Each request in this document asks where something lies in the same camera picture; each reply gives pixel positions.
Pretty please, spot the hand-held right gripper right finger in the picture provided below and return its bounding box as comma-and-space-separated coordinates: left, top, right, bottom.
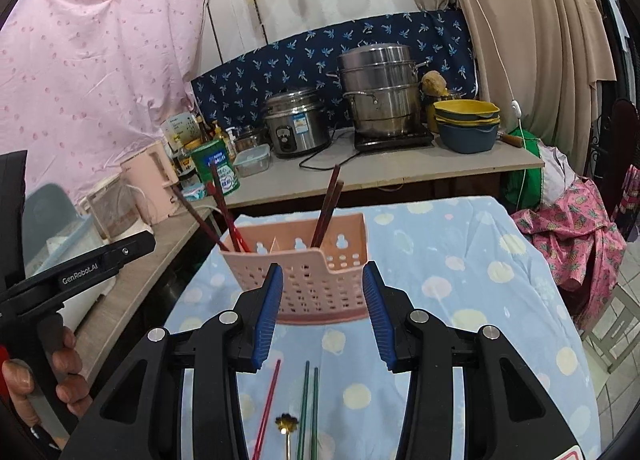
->
362, 262, 576, 460

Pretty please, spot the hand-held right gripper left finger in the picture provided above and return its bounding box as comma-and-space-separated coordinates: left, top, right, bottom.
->
65, 264, 284, 460

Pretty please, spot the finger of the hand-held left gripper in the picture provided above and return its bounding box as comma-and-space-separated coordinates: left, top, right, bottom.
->
102, 230, 157, 271

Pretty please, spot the pink perforated utensil holder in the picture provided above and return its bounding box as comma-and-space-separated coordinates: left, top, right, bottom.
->
218, 214, 373, 325

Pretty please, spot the dark red chopstick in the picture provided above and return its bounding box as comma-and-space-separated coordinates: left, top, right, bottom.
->
170, 185, 229, 251
209, 163, 241, 251

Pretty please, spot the bright red chopstick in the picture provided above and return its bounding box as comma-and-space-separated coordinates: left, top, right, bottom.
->
251, 359, 282, 460
205, 182, 250, 253

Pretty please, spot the green chopstick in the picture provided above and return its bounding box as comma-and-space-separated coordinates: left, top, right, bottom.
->
309, 366, 320, 460
296, 360, 311, 460

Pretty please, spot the gold flower spoon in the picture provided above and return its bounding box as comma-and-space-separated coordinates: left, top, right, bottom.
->
275, 414, 300, 460

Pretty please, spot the dark purple chopstick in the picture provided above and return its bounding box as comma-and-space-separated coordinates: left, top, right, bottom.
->
311, 165, 342, 247
318, 180, 346, 247

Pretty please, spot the person's left hand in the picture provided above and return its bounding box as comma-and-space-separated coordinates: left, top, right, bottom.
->
0, 329, 93, 436

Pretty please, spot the wood grain shelf board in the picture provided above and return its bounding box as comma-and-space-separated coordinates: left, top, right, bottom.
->
75, 205, 217, 391

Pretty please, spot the white bin with blue lid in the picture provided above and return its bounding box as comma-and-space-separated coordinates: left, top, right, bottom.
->
22, 182, 117, 331

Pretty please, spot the pink electric kettle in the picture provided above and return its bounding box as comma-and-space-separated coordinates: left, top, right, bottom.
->
120, 142, 180, 224

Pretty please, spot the blue printed tablecloth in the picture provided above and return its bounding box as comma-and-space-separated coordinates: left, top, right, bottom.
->
162, 195, 601, 460

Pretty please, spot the dark sauce bottle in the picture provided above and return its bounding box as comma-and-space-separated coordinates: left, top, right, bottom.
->
177, 142, 197, 181

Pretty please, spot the green tin can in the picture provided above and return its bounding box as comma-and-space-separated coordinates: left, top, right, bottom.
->
192, 142, 240, 197

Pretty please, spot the clear food container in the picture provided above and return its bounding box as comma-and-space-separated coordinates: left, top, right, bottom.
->
234, 146, 272, 179

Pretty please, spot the beige countertop board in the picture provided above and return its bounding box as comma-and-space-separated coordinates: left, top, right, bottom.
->
220, 132, 546, 211

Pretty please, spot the pink dotted curtain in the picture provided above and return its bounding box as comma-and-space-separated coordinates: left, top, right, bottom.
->
0, 0, 208, 201

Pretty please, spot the black induction cooker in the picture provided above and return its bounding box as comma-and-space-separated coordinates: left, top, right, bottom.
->
354, 127, 434, 151

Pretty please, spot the steel rice cooker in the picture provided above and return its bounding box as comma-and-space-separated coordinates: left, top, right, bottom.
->
264, 88, 332, 158

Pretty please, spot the green cloth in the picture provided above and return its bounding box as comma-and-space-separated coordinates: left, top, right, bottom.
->
502, 137, 546, 208

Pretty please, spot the blue bowl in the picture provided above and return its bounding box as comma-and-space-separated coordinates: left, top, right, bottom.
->
436, 121, 500, 155

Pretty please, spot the pink pineapple print cloth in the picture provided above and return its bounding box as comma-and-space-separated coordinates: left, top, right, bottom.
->
515, 180, 628, 331

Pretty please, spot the yellow bowl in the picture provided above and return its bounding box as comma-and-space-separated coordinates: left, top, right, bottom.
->
433, 100, 501, 125

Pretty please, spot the steel steamer pot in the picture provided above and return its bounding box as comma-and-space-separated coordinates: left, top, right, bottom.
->
327, 44, 432, 138

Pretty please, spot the white cloth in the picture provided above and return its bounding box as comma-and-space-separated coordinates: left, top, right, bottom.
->
542, 147, 582, 201

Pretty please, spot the wooden stool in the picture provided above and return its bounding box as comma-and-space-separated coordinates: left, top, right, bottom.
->
582, 285, 640, 377

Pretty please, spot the brown lumpy object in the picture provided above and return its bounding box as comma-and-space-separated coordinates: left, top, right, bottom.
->
422, 70, 447, 96

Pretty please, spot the navy printed cloth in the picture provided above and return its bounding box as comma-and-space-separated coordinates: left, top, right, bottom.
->
191, 8, 478, 131

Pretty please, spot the dark chair back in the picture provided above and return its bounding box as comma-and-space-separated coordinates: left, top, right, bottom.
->
611, 98, 640, 243

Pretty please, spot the beige curtain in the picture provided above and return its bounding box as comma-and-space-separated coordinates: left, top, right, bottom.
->
400, 0, 621, 171

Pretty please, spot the black power cable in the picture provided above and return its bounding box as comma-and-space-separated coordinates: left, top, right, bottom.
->
299, 132, 362, 172

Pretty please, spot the white cable with switch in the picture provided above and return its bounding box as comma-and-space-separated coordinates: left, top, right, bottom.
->
439, 0, 532, 207

